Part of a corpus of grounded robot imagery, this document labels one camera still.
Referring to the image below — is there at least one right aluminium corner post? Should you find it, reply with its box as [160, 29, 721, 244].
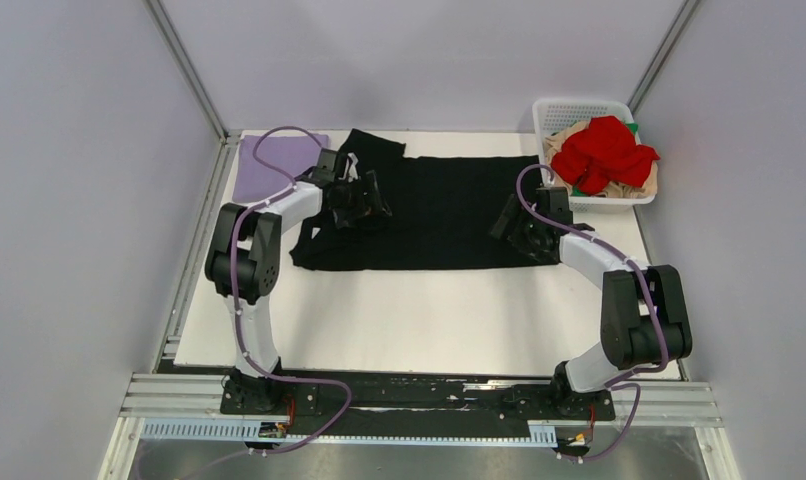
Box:
[627, 0, 703, 113]

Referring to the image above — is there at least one white plastic basket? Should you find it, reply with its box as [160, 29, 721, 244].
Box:
[532, 98, 660, 213]

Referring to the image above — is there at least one slotted cable duct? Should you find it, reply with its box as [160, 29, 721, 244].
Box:
[141, 417, 558, 448]

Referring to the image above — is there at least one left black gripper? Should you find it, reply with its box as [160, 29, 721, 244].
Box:
[333, 171, 391, 230]

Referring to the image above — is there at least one folded purple t shirt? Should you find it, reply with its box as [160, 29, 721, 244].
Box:
[232, 134, 330, 204]

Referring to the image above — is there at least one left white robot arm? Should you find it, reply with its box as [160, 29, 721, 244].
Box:
[204, 149, 392, 413]

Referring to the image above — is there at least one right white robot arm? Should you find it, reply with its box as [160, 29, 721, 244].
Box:
[490, 187, 693, 418]

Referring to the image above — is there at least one left aluminium corner post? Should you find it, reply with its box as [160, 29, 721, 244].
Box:
[143, 0, 229, 142]

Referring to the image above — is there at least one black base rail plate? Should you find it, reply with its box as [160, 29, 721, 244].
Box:
[220, 370, 615, 439]

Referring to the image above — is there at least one red t shirt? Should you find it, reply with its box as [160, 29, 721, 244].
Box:
[550, 115, 661, 196]

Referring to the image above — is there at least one beige t shirt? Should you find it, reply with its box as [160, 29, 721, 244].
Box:
[543, 120, 659, 201]

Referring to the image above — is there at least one aluminium corner post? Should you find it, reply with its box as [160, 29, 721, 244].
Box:
[143, 0, 229, 142]
[627, 0, 703, 113]

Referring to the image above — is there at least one black t shirt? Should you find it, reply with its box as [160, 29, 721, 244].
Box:
[290, 129, 538, 271]

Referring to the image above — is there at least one aluminium frame rail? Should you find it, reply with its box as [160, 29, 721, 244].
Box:
[119, 374, 224, 418]

